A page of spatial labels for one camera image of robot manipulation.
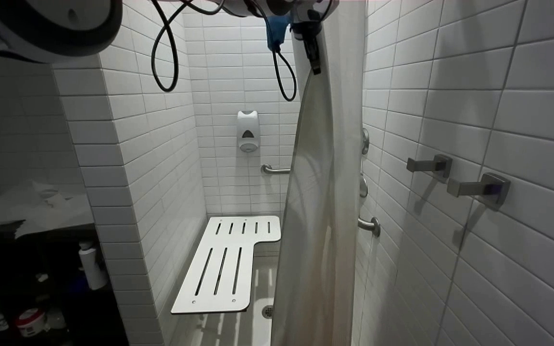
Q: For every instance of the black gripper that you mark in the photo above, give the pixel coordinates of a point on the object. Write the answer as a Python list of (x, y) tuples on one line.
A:
[(307, 30)]

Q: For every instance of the white shower curtain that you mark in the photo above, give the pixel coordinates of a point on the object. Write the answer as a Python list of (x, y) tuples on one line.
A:
[(322, 194)]

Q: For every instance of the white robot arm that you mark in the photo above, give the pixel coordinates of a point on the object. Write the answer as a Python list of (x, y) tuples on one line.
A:
[(39, 26)]

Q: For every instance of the white slotted shower seat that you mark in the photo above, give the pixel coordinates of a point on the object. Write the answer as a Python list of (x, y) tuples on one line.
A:
[(226, 263)]

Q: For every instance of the round chrome valve plate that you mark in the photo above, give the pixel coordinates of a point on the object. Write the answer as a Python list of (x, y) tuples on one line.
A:
[(364, 142)]

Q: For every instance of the white soap dispenser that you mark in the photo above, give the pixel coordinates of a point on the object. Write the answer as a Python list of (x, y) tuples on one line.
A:
[(247, 132)]

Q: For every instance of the short chrome grab bar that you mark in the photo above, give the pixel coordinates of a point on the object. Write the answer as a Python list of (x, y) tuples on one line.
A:
[(276, 170)]

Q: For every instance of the long chrome grab bar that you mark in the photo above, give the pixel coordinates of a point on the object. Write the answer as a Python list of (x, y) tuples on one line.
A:
[(370, 224)]

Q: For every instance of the round floor drain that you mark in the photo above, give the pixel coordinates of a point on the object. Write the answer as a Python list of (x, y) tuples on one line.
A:
[(268, 313)]

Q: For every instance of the white plastic bottle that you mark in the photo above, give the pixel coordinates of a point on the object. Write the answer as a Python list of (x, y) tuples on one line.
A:
[(91, 265)]

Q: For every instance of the grey crumpled cover sheet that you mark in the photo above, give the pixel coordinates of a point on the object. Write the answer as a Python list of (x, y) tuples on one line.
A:
[(28, 205)]

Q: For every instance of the dark storage shelf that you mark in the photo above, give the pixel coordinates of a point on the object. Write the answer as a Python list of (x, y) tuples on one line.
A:
[(33, 282)]

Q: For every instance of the red and white container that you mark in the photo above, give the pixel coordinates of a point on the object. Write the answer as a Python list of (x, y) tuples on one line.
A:
[(30, 320)]

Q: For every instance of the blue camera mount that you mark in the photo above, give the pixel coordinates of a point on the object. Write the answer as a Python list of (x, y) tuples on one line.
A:
[(278, 30)]

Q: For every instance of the square metal wall hook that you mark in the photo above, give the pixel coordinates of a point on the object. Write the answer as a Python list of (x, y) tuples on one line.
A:
[(434, 167), (486, 188)]

